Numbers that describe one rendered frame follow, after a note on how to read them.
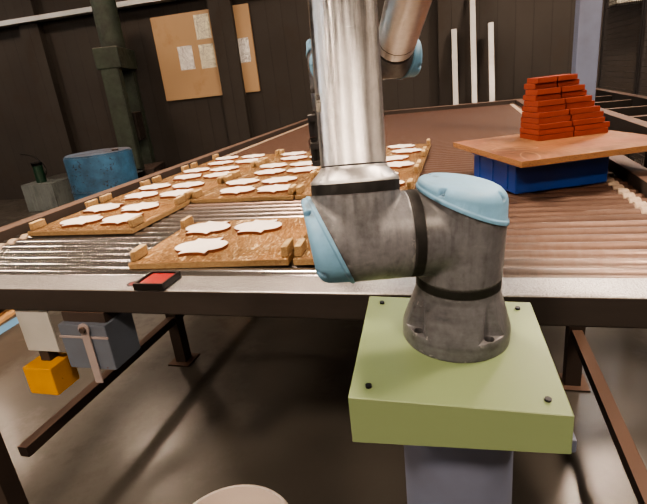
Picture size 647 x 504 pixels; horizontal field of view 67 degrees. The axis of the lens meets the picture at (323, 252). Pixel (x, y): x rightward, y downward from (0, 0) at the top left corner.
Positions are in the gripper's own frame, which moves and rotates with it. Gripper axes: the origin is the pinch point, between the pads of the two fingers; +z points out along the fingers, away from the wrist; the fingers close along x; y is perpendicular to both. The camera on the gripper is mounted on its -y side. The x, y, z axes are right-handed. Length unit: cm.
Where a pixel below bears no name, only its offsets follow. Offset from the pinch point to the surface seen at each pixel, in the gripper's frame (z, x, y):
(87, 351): 28, 12, 65
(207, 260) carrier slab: 10.5, 5.4, 34.4
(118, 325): 23, 9, 58
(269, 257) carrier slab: 10.5, 7.9, 19.4
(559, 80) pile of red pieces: -19, -55, -76
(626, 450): 77, 8, -70
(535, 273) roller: 12.6, 27.6, -33.8
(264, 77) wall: -39, -574, 68
